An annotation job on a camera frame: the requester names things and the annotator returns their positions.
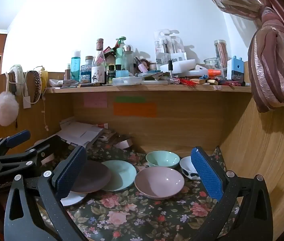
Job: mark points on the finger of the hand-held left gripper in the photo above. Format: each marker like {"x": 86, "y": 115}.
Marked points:
{"x": 19, "y": 138}
{"x": 31, "y": 155}

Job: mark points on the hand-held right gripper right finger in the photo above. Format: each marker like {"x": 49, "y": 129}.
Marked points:
{"x": 207, "y": 173}

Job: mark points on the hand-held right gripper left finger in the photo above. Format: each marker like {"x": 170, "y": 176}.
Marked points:
{"x": 71, "y": 173}

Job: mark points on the white plate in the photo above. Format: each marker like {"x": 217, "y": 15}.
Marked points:
{"x": 74, "y": 199}

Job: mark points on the mint green plate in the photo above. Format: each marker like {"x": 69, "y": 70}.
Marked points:
{"x": 121, "y": 175}

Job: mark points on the brown plate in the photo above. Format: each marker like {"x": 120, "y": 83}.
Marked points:
{"x": 91, "y": 178}

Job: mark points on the white bowl with black spots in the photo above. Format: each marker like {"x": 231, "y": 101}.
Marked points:
{"x": 187, "y": 167}

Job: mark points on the white fluffy pompom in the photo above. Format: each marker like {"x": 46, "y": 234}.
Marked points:
{"x": 6, "y": 109}

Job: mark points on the white charger plug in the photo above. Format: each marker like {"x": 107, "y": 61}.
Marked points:
{"x": 27, "y": 102}

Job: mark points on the stack of white papers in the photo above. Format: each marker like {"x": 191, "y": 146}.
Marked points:
{"x": 79, "y": 133}

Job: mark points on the mint green bowl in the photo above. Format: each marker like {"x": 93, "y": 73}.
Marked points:
{"x": 162, "y": 158}

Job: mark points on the pink bowl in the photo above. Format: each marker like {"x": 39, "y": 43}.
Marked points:
{"x": 157, "y": 183}

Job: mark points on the white folded card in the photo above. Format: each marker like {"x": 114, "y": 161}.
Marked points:
{"x": 123, "y": 144}

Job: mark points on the white fluffy headband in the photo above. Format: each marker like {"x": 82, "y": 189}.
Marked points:
{"x": 18, "y": 75}

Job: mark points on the yellow headband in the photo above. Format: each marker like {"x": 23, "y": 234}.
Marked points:
{"x": 44, "y": 77}

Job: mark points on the white stapler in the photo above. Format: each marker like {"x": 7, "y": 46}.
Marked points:
{"x": 66, "y": 83}

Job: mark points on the dark floral tablecloth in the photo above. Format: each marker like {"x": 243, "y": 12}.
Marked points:
{"x": 131, "y": 216}

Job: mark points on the pink paper note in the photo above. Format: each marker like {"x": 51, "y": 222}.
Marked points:
{"x": 95, "y": 100}

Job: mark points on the orange paper note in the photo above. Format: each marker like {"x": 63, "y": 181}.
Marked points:
{"x": 135, "y": 110}

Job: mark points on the teal liquid bottle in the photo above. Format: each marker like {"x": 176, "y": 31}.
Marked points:
{"x": 76, "y": 66}

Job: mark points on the red comb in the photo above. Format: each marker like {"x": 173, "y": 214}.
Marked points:
{"x": 188, "y": 82}

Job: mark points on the blue glass bottle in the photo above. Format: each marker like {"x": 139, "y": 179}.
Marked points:
{"x": 86, "y": 72}

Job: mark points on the green paper note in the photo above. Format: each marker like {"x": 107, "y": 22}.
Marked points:
{"x": 130, "y": 99}

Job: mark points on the white tube with orange cap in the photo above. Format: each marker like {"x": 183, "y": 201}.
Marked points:
{"x": 207, "y": 72}

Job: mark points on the wooden shelf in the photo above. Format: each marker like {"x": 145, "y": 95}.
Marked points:
{"x": 144, "y": 88}

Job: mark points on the empty glass jar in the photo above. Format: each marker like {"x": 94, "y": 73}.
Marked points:
{"x": 213, "y": 66}

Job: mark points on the clear plastic container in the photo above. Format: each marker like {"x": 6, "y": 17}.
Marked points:
{"x": 126, "y": 80}

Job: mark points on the blue pencil sharpener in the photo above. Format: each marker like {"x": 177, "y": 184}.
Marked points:
{"x": 235, "y": 69}

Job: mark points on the tall illustrated glass bottle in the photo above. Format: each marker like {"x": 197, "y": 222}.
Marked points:
{"x": 98, "y": 65}

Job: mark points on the white box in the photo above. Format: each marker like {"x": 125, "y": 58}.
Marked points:
{"x": 182, "y": 65}

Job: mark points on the clear jar of pencils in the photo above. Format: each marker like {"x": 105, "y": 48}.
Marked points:
{"x": 220, "y": 52}

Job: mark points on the small model house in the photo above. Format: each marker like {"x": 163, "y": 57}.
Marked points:
{"x": 109, "y": 56}

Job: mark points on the doll head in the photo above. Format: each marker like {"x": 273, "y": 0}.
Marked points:
{"x": 144, "y": 65}

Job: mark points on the clear bottle with silver cap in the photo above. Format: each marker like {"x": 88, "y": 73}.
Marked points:
{"x": 128, "y": 60}

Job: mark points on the pink striped curtain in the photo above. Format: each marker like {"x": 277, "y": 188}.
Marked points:
{"x": 269, "y": 62}

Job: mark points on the green pump bottle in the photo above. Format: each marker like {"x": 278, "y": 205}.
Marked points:
{"x": 120, "y": 55}

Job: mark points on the toothbrush pack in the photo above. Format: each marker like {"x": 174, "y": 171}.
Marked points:
{"x": 169, "y": 45}

